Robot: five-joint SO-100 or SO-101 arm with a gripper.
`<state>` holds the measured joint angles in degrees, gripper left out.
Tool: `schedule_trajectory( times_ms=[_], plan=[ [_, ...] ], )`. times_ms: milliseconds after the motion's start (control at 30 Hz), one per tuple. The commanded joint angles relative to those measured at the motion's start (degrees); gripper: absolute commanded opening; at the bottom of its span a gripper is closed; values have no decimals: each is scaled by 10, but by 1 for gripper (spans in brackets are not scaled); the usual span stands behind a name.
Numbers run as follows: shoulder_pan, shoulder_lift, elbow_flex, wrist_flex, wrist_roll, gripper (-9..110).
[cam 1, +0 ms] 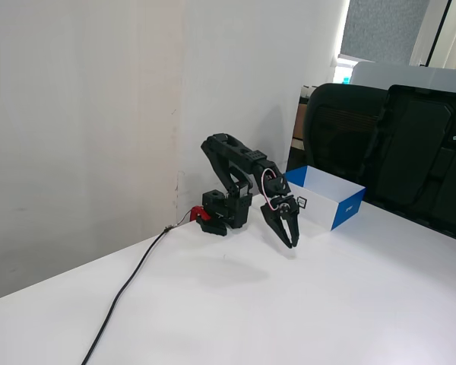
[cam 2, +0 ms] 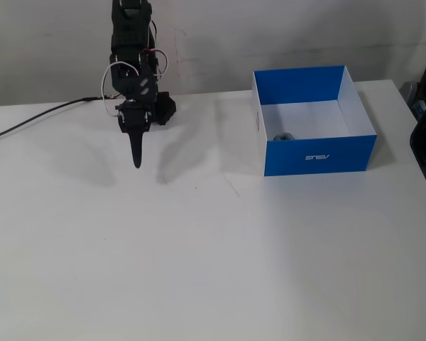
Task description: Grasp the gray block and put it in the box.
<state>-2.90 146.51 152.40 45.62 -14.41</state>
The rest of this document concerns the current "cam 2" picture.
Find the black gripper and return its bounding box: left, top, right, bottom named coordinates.
left=109, top=50, right=158, bottom=169

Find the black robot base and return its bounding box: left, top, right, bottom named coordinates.
left=151, top=91, right=179, bottom=126

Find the blue cardboard box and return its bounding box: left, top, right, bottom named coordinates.
left=251, top=65, right=378, bottom=178

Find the gray and blue device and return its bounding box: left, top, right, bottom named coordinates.
left=399, top=80, right=426, bottom=122

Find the white servo wire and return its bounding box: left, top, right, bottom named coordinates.
left=100, top=61, right=142, bottom=117

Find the black power cable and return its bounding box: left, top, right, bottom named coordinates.
left=0, top=94, right=110, bottom=145

